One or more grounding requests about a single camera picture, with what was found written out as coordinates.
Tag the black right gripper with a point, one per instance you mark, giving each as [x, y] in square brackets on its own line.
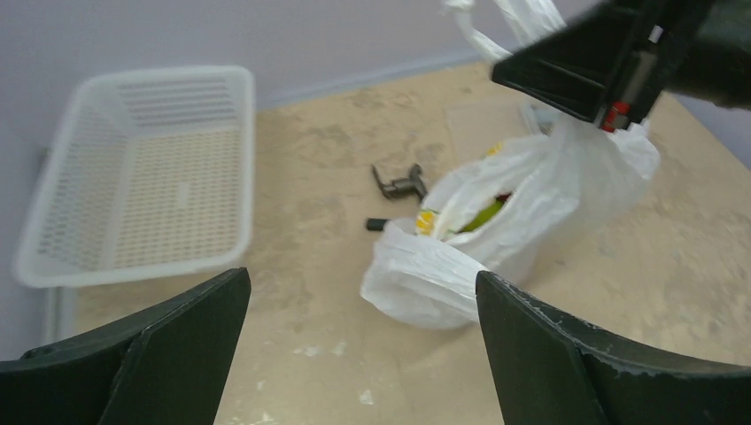
[609, 64]

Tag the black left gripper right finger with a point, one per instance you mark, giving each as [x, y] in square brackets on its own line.
[551, 367]

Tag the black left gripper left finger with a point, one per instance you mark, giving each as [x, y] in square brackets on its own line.
[167, 364]

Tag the white plastic shopping bag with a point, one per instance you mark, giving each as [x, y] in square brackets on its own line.
[556, 187]

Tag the green fake fruit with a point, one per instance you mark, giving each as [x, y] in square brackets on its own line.
[483, 216]

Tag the white plastic perforated basket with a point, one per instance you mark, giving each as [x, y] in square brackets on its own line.
[150, 175]

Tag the grey metal clamp lever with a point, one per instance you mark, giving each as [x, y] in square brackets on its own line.
[413, 184]

